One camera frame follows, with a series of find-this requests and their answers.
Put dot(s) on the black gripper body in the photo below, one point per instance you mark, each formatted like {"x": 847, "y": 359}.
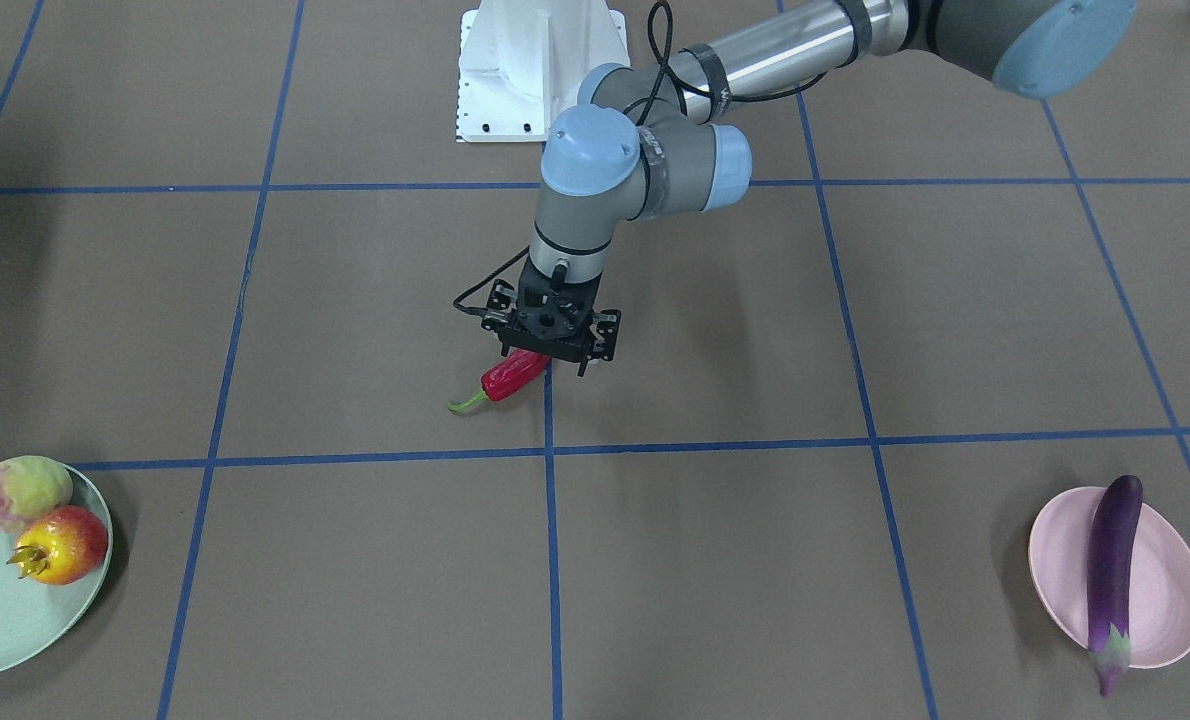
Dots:
{"x": 606, "y": 333}

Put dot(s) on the red chili pepper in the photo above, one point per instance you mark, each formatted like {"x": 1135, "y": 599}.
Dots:
{"x": 518, "y": 368}

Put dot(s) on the yellow pink peach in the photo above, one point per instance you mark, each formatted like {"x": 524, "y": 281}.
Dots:
{"x": 31, "y": 486}

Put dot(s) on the purple eggplant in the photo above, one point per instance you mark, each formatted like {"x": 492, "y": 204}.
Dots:
{"x": 1109, "y": 569}

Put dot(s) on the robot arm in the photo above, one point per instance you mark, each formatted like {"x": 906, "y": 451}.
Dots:
{"x": 643, "y": 143}

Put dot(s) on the green plate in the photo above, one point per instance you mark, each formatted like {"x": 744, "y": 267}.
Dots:
{"x": 34, "y": 615}

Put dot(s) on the pink plate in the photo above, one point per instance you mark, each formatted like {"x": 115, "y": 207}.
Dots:
{"x": 1159, "y": 599}

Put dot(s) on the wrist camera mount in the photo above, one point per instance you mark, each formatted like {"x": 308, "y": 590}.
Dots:
{"x": 492, "y": 317}

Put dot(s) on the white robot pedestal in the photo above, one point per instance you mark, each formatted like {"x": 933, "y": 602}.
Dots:
{"x": 521, "y": 63}

